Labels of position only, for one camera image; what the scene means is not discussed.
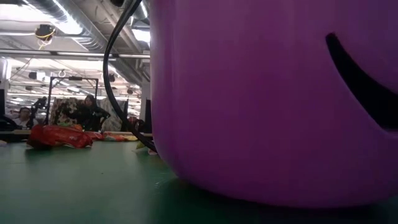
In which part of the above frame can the red orange candy packet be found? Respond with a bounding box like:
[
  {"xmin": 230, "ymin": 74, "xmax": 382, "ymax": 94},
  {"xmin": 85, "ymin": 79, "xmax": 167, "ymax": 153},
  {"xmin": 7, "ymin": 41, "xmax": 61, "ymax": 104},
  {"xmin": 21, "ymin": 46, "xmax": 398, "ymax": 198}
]
[{"xmin": 104, "ymin": 133, "xmax": 127, "ymax": 142}]

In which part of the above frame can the purple pumpkin bucket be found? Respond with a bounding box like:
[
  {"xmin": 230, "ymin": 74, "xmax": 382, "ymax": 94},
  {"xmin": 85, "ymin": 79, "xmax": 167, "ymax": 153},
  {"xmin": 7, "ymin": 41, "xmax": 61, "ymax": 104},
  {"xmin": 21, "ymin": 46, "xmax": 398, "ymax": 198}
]
[{"xmin": 149, "ymin": 0, "xmax": 398, "ymax": 208}]

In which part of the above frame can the black monitor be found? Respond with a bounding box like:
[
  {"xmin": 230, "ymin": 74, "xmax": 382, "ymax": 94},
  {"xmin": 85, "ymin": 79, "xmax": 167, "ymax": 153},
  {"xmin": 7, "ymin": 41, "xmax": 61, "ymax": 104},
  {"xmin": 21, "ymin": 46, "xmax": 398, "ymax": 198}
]
[{"xmin": 144, "ymin": 98, "xmax": 152, "ymax": 134}]

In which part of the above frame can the grey hanging cloth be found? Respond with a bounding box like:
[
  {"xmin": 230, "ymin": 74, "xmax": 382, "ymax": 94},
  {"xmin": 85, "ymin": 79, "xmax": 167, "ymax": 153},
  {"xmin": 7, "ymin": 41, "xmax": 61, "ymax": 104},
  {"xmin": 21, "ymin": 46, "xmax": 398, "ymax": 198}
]
[{"xmin": 98, "ymin": 98, "xmax": 129, "ymax": 132}]

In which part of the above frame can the bright ceiling light panel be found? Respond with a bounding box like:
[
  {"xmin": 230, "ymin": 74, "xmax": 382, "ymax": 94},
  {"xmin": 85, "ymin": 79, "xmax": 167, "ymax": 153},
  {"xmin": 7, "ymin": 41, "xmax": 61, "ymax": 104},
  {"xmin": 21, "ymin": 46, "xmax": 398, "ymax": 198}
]
[{"xmin": 132, "ymin": 28, "xmax": 151, "ymax": 44}]

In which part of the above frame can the green table mat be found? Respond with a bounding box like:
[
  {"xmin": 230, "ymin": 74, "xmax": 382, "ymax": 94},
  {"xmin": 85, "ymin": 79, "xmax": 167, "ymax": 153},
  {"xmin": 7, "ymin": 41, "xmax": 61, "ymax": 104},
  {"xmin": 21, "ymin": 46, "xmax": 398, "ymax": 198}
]
[{"xmin": 0, "ymin": 138, "xmax": 398, "ymax": 224}]

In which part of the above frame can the patterned cloth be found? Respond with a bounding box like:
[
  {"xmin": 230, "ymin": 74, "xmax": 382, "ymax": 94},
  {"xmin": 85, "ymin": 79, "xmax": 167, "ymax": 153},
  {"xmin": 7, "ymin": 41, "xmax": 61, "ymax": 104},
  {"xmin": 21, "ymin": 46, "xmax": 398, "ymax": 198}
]
[{"xmin": 49, "ymin": 96, "xmax": 85, "ymax": 125}]

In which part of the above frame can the horizontal ceiling pipe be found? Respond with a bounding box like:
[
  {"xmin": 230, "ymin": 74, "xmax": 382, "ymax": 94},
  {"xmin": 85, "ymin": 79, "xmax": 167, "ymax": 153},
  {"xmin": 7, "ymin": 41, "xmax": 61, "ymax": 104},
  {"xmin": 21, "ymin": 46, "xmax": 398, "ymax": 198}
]
[{"xmin": 0, "ymin": 49, "xmax": 150, "ymax": 60}]

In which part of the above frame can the black handle of purple bucket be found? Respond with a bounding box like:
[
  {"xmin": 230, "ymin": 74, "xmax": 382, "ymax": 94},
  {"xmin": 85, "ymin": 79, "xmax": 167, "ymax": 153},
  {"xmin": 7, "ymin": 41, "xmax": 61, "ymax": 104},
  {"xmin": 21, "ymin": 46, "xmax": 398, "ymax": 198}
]
[{"xmin": 102, "ymin": 0, "xmax": 158, "ymax": 153}]

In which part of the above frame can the black metal frame stand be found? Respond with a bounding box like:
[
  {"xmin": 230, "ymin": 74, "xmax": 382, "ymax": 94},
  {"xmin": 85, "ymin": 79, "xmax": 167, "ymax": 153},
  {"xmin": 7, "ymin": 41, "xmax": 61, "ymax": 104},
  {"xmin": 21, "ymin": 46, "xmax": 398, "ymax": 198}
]
[{"xmin": 45, "ymin": 75, "xmax": 100, "ymax": 125}]

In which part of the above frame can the silver ventilation duct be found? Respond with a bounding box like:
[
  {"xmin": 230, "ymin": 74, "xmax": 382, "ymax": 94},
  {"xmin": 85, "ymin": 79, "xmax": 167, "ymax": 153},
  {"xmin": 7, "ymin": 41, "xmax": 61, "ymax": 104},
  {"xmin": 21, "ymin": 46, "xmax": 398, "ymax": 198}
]
[{"xmin": 26, "ymin": 0, "xmax": 111, "ymax": 54}]

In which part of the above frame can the black ceiling cable reel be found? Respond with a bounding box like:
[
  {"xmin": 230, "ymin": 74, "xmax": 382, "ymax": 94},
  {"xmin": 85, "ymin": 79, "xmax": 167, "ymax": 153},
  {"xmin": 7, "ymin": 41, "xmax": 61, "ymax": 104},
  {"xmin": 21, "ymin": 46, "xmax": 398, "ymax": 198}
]
[{"xmin": 34, "ymin": 24, "xmax": 57, "ymax": 42}]

